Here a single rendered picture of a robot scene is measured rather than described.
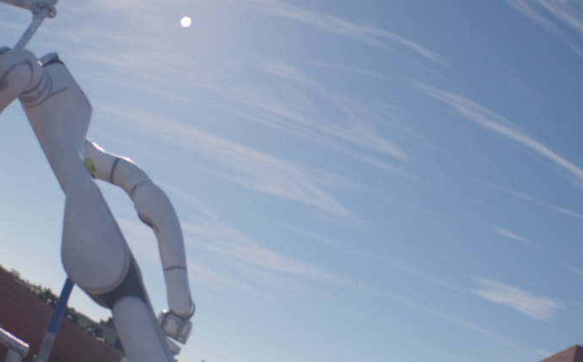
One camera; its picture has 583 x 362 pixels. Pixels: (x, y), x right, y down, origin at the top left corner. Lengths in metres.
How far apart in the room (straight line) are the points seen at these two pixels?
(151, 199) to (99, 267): 0.39
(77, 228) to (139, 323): 0.22
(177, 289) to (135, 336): 0.31
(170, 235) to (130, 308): 0.36
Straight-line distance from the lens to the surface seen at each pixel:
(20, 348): 1.92
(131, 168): 1.52
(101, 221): 1.15
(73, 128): 1.33
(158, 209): 1.45
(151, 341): 1.11
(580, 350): 9.51
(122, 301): 1.14
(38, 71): 1.28
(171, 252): 1.42
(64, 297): 1.89
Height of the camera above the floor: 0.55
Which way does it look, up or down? 24 degrees up
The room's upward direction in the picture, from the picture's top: 22 degrees clockwise
